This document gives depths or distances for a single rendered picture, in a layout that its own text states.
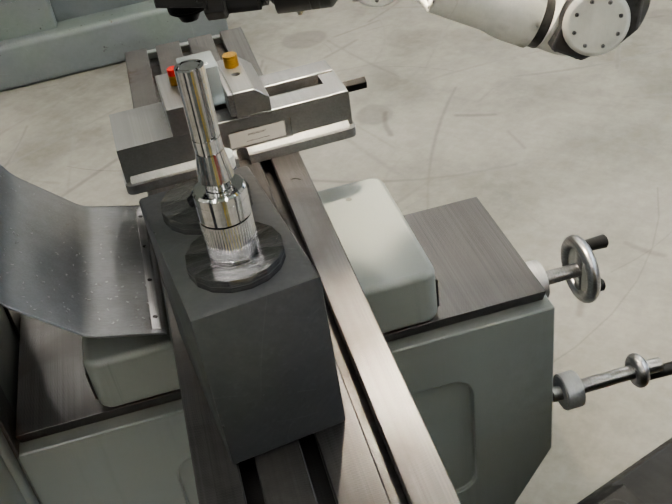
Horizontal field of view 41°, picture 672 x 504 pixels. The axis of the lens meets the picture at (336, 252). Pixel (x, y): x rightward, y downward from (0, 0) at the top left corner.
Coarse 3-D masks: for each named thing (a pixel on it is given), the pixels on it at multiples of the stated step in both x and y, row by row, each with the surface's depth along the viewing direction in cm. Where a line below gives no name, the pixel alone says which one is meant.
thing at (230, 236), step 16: (240, 208) 76; (208, 224) 77; (224, 224) 76; (240, 224) 77; (208, 240) 78; (224, 240) 77; (240, 240) 78; (256, 240) 80; (208, 256) 80; (224, 256) 78; (240, 256) 79
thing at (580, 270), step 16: (576, 240) 147; (592, 240) 147; (576, 256) 149; (592, 256) 145; (544, 272) 146; (560, 272) 148; (576, 272) 149; (592, 272) 144; (544, 288) 146; (576, 288) 152; (592, 288) 145
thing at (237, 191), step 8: (240, 176) 77; (200, 184) 77; (232, 184) 77; (240, 184) 76; (192, 192) 77; (200, 192) 76; (208, 192) 76; (224, 192) 76; (232, 192) 76; (240, 192) 76; (200, 200) 75; (208, 200) 75; (216, 200) 75; (224, 200) 75; (232, 200) 75; (240, 200) 76; (200, 208) 76; (208, 208) 75; (216, 208) 75; (224, 208) 75
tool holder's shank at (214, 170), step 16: (176, 64) 71; (192, 64) 70; (176, 80) 70; (192, 80) 69; (192, 96) 70; (208, 96) 71; (192, 112) 71; (208, 112) 72; (192, 128) 72; (208, 128) 72; (208, 144) 73; (208, 160) 74; (224, 160) 74; (208, 176) 74; (224, 176) 75
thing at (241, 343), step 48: (192, 240) 85; (288, 240) 83; (192, 288) 79; (240, 288) 78; (288, 288) 78; (192, 336) 79; (240, 336) 78; (288, 336) 80; (240, 384) 81; (288, 384) 84; (336, 384) 86; (240, 432) 85; (288, 432) 87
